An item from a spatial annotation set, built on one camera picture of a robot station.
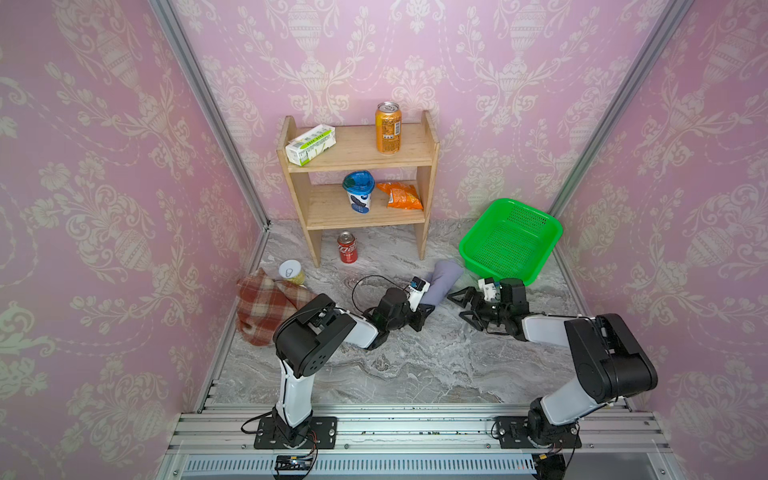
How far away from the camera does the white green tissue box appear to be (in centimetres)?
74

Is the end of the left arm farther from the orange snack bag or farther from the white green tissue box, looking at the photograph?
the white green tissue box

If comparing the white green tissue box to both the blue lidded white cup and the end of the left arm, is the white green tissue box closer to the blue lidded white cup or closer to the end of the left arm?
the blue lidded white cup

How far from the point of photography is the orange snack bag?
36.1 inches

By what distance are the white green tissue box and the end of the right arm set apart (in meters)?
0.56

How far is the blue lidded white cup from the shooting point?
0.89 m
